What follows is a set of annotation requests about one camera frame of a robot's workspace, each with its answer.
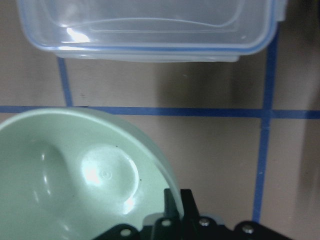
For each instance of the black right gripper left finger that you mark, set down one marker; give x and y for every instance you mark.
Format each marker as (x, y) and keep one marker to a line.
(170, 208)

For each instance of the green bowl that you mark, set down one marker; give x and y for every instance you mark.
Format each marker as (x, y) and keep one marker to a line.
(74, 173)

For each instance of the clear plastic lidded container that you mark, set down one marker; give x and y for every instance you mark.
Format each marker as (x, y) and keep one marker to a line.
(151, 31)

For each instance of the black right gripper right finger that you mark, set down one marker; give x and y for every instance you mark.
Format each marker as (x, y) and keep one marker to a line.
(189, 204)

